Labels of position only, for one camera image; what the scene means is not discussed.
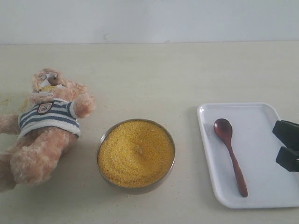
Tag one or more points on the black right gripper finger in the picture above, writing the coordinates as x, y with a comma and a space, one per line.
288, 159
287, 132

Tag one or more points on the dark red wooden spoon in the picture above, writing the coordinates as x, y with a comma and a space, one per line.
224, 131

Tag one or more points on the plush teddy bear striped shirt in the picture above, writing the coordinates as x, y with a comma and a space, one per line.
46, 131

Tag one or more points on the white rectangular plastic tray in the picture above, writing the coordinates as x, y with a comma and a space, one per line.
256, 148

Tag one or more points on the yellow millet grain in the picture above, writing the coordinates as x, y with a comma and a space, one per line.
136, 153

